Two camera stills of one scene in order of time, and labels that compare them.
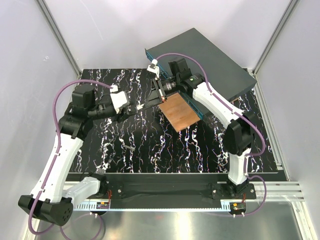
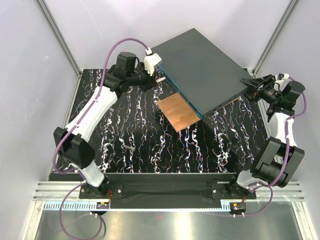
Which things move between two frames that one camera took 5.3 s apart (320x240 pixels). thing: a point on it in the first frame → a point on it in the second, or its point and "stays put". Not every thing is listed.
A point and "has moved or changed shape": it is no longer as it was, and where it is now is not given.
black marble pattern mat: (148, 142) stays put
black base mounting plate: (174, 187) stays put
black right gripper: (154, 98) → (255, 83)
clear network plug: (139, 106) has moved or changed shape
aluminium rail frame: (286, 190) stays put
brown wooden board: (178, 112) stays put
